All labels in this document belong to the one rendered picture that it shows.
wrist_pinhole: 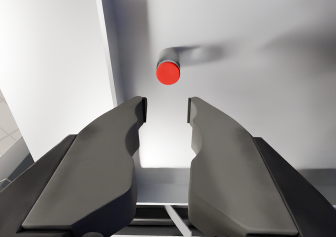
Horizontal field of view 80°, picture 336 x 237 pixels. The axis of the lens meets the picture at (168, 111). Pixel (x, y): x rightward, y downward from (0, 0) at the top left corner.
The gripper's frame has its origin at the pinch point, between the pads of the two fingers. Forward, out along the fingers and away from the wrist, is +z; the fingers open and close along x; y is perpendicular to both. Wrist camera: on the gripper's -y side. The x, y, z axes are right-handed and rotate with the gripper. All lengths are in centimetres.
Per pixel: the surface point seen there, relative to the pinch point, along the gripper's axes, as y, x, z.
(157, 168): 16.4, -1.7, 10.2
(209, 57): 0.3, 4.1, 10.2
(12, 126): 72, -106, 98
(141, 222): 26.9, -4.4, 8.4
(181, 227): 24.2, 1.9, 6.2
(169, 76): 0.6, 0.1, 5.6
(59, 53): 0.0, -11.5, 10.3
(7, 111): 61, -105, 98
